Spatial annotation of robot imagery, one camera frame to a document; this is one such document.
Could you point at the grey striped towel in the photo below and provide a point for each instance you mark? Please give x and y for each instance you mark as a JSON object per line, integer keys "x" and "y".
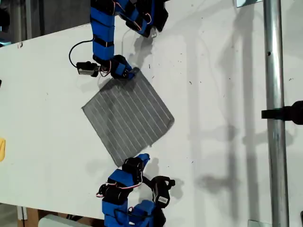
{"x": 127, "y": 118}

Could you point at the white box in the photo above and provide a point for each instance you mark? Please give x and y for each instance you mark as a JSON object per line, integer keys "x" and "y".
{"x": 59, "y": 222}

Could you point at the wooden table leg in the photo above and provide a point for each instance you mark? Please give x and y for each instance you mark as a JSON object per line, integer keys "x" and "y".
{"x": 32, "y": 214}

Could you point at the yellow object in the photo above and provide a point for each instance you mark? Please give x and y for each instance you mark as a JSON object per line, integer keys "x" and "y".
{"x": 2, "y": 150}

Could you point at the black clamp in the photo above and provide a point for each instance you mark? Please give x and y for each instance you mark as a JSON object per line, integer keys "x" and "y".
{"x": 284, "y": 113}

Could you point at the camera black stalk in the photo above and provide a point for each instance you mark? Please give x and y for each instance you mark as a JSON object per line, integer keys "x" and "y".
{"x": 147, "y": 182}
{"x": 94, "y": 69}

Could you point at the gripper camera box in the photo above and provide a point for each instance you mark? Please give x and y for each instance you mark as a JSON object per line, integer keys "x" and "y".
{"x": 162, "y": 191}
{"x": 83, "y": 68}

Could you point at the steel post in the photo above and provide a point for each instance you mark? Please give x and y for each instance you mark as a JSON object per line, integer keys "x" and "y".
{"x": 274, "y": 142}

